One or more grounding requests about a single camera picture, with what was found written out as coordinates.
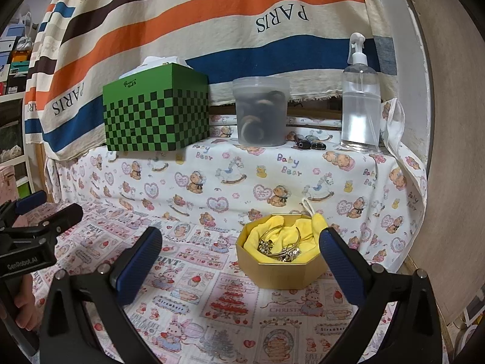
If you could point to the purple lighter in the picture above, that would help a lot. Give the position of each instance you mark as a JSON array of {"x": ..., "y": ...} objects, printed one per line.
[{"x": 318, "y": 144}]

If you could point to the striped printed cloth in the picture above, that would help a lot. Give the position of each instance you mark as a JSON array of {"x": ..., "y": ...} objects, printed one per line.
[{"x": 208, "y": 15}]

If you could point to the white tissue paper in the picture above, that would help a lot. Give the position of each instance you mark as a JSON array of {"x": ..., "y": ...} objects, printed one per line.
[{"x": 155, "y": 62}]

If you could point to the strawberry print cloth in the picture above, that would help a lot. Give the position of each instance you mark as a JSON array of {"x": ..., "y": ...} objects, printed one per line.
[{"x": 212, "y": 303}]

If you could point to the bear print cloth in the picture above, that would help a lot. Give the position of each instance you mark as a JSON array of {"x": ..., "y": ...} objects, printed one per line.
[{"x": 246, "y": 182}]

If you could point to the clear spray bottle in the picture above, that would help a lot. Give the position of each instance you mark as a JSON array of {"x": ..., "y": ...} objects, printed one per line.
[{"x": 360, "y": 102}]

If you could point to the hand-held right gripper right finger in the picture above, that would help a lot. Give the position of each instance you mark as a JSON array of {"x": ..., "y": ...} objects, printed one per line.
[{"x": 339, "y": 265}]

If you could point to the gold octagonal box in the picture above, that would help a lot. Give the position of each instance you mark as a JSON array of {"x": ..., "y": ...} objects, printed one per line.
[{"x": 280, "y": 273}]

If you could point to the person's left hand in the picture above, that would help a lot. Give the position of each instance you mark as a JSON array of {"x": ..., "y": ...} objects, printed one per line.
[{"x": 25, "y": 299}]

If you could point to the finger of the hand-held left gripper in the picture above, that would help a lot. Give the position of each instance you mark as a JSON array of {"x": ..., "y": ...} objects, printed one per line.
[
  {"x": 64, "y": 216},
  {"x": 32, "y": 201}
]

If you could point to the stack of storage boxes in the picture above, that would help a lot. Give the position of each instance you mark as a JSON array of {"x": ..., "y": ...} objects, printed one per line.
[{"x": 17, "y": 64}]

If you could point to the white shelf unit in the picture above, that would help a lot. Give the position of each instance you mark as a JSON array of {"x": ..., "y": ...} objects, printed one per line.
[{"x": 15, "y": 140}]

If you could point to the green checkered box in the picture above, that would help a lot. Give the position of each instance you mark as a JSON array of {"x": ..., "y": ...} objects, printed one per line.
[{"x": 151, "y": 117}]

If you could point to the translucent plastic container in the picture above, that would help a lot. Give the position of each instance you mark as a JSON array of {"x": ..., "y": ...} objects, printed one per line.
[{"x": 261, "y": 113}]

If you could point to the yellow cloth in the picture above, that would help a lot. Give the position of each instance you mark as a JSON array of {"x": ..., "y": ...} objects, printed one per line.
[{"x": 254, "y": 240}]

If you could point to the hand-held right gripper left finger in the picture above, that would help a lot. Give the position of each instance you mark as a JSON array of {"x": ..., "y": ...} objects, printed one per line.
[{"x": 138, "y": 265}]

